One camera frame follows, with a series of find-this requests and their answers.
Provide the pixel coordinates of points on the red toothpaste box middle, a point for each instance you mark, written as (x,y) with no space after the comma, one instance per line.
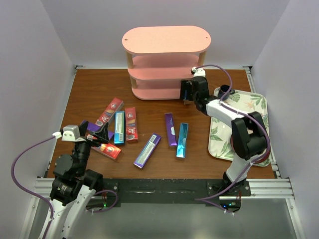
(131,125)

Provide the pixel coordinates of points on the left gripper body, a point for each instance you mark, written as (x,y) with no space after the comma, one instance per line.
(82,148)

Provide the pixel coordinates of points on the purple toothpaste box with label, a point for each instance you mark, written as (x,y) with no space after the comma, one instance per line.
(147,150)

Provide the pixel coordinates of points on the blue toothpaste box with label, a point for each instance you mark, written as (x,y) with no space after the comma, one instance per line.
(119,135)

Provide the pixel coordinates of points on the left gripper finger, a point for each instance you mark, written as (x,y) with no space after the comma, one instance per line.
(80,130)
(101,136)

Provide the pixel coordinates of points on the floral serving tray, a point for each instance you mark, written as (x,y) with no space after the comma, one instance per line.
(248,139)

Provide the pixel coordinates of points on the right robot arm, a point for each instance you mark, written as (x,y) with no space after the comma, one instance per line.
(213,107)

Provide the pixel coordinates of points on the red toothpaste box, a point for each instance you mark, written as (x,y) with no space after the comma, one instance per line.
(108,114)
(131,125)
(108,150)

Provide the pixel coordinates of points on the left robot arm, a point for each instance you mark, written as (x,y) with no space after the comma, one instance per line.
(74,184)

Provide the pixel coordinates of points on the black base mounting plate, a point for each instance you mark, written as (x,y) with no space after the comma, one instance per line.
(172,191)

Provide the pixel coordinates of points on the pink three-tier shelf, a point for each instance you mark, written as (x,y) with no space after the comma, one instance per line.
(160,57)

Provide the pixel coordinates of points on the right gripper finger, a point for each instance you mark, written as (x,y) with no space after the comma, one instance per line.
(192,90)
(184,90)

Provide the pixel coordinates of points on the dark blue mug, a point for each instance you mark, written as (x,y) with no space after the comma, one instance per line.
(225,91)

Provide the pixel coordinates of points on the red toothpaste box upper left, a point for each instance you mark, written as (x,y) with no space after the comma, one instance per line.
(108,114)

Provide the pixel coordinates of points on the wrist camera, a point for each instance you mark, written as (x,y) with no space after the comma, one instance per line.
(68,133)
(198,72)

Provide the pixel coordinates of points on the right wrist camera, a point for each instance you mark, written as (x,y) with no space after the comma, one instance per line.
(198,72)

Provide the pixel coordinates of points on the red rimmed plate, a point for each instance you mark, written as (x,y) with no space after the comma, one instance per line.
(261,161)

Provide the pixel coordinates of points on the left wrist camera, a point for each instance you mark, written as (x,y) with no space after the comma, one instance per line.
(68,133)

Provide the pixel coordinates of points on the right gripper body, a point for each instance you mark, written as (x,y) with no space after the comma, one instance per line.
(195,97)

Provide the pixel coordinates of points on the red toothpaste box lower left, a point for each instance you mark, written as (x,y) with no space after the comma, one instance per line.
(108,150)

